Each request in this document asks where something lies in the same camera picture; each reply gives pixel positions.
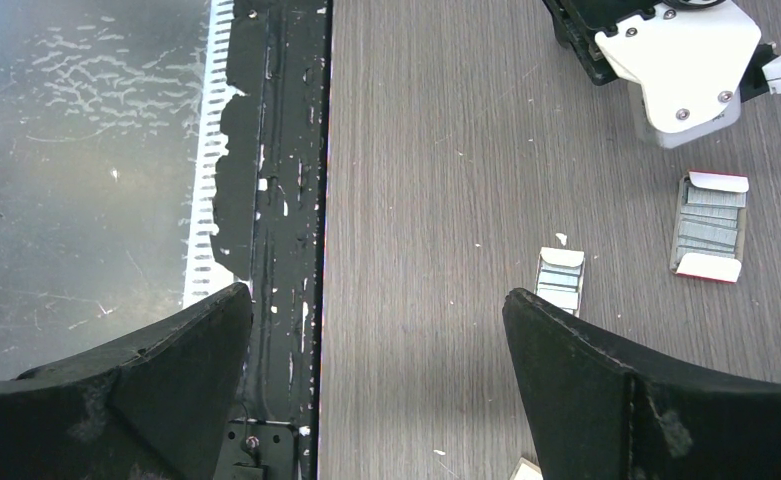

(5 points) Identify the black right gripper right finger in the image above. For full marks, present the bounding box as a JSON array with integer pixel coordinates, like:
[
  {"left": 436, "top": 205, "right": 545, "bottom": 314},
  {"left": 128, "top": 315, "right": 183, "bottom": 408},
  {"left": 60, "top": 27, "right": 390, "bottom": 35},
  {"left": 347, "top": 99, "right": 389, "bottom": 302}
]
[{"left": 502, "top": 288, "right": 781, "bottom": 479}]

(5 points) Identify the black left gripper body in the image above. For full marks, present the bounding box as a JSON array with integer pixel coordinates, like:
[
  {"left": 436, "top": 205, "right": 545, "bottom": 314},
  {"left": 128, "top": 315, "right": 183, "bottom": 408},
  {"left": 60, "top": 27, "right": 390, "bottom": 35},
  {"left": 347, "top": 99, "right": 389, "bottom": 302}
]
[{"left": 540, "top": 0, "right": 779, "bottom": 104}]

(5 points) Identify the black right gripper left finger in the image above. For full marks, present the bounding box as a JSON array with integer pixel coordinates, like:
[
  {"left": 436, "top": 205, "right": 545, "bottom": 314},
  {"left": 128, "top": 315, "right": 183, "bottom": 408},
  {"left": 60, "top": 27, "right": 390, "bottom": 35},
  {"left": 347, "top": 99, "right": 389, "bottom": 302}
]
[{"left": 0, "top": 283, "right": 252, "bottom": 479}]

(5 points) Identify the white staple box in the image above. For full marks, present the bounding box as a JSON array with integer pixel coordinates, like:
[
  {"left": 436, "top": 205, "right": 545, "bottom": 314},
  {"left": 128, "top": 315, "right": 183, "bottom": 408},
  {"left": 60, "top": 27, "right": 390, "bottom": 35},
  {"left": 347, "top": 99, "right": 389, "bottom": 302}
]
[{"left": 509, "top": 458, "right": 543, "bottom": 480}]

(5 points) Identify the slotted cable duct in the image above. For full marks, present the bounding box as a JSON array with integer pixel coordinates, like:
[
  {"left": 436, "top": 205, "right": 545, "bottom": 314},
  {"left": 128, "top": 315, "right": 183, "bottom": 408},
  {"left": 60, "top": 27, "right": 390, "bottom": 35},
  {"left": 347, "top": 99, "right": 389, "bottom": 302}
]
[{"left": 182, "top": 0, "right": 235, "bottom": 308}]

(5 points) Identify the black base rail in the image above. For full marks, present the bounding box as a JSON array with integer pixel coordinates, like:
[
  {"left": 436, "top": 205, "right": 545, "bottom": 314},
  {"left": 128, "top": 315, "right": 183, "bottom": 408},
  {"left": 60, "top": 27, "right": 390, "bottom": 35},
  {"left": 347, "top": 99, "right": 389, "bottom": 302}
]
[{"left": 212, "top": 1, "right": 333, "bottom": 479}]

